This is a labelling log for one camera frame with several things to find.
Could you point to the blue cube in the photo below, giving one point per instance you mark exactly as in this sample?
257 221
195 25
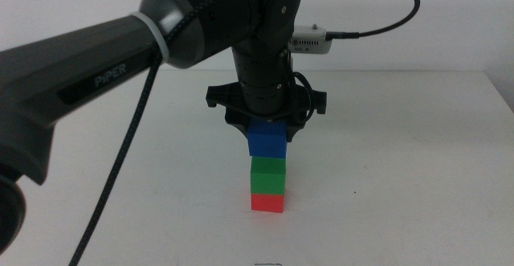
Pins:
267 141

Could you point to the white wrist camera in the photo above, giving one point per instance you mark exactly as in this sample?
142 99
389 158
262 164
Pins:
311 41

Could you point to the green cube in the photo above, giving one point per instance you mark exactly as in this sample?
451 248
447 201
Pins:
268 175

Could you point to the red cube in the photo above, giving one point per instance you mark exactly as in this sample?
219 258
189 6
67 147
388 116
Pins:
267 202

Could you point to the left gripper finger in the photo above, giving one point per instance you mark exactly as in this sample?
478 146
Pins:
292 129
239 127

